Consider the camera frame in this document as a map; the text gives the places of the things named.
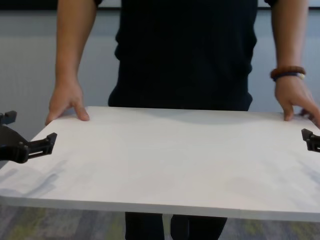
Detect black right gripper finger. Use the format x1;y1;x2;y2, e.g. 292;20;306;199
301;128;320;152

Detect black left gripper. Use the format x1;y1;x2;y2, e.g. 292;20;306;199
0;110;58;165

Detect white table top board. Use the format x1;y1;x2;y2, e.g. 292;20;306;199
0;106;320;222

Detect person left forearm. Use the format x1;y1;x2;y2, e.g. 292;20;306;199
262;0;305;73

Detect person right forearm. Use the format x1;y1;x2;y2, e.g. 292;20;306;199
55;0;98;87

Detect person left hand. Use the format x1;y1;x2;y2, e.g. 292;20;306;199
274;78;320;129

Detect person right hand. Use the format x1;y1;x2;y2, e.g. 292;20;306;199
44;79;90;126

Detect black trousers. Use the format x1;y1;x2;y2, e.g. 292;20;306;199
124;211;229;240

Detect grey metal table leg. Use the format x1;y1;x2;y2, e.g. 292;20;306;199
162;212;173;240

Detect dark blue bead bracelet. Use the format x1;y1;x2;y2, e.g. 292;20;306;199
271;71;306;82

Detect brown wooden bead bracelet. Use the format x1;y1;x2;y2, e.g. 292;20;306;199
269;65;306;78

